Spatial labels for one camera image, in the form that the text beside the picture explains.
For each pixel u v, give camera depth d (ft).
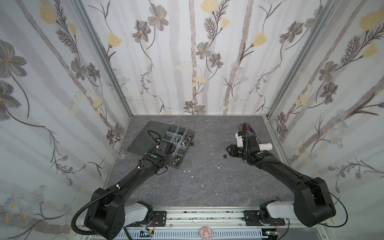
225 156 3.22
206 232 2.21
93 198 1.34
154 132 2.26
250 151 2.21
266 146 3.23
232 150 2.57
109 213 1.30
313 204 1.37
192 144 3.41
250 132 3.64
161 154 2.13
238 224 2.43
